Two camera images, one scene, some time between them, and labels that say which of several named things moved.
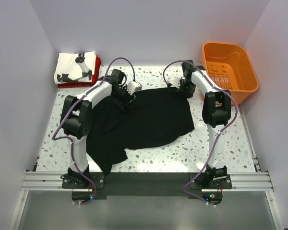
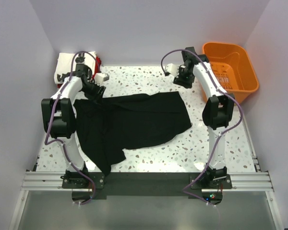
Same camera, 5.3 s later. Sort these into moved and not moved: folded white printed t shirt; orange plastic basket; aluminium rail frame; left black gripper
Moved: left black gripper
Not moved: orange plastic basket; aluminium rail frame; folded white printed t shirt
